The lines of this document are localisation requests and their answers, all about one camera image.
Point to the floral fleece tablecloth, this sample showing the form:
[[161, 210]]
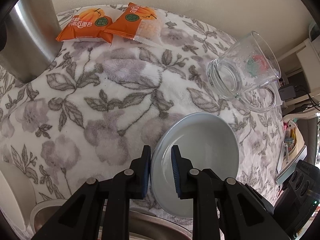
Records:
[[94, 108]]

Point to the round floral bowl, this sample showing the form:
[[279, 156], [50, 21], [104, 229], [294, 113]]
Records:
[[208, 142]]

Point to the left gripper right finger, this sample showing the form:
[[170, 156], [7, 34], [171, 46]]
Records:
[[223, 209]]

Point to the steel thermos jug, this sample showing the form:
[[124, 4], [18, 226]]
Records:
[[28, 37]]

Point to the clear glass mug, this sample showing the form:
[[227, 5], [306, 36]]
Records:
[[248, 65]]

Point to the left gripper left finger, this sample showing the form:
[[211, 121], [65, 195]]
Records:
[[100, 209]]

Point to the white square bowl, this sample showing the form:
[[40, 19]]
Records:
[[17, 195]]

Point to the black power adapter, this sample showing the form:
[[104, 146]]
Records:
[[287, 92]]

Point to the orange snack packet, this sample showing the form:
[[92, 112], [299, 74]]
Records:
[[89, 24], [139, 23]]

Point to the large steel plate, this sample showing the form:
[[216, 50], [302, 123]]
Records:
[[142, 224]]

